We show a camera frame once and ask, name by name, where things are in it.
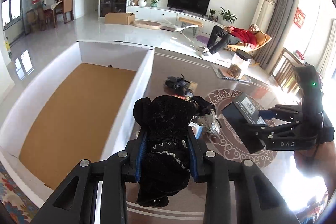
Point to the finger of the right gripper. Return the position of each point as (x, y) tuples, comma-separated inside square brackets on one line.
[(287, 113), (284, 137)]

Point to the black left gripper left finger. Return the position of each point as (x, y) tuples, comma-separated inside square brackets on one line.
[(95, 189)]

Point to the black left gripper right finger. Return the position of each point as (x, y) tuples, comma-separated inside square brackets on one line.
[(235, 189)]

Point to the blue white ointment box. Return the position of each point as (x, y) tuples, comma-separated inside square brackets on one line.
[(197, 129)]

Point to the black velvet pouch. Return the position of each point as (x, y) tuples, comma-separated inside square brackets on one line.
[(165, 167), (203, 106)]

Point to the person right hand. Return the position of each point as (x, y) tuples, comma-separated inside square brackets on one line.
[(318, 161)]

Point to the wooden dining chair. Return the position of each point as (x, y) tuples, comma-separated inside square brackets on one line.
[(283, 72)]

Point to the clear jar with dried herbs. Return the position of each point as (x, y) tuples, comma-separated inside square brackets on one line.
[(239, 63)]

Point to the black hair clip bundle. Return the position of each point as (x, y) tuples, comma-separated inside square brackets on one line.
[(179, 85)]

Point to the white box with brown bottom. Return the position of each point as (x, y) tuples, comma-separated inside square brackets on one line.
[(79, 107)]

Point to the person in red top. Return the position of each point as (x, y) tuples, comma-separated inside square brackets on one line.
[(222, 37)]

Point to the wooden bench stool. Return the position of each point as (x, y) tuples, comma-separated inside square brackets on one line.
[(190, 23)]

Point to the black flat television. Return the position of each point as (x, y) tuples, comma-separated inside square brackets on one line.
[(195, 6)]

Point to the cardboard box on floor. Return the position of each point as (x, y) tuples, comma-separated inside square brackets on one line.
[(119, 18)]

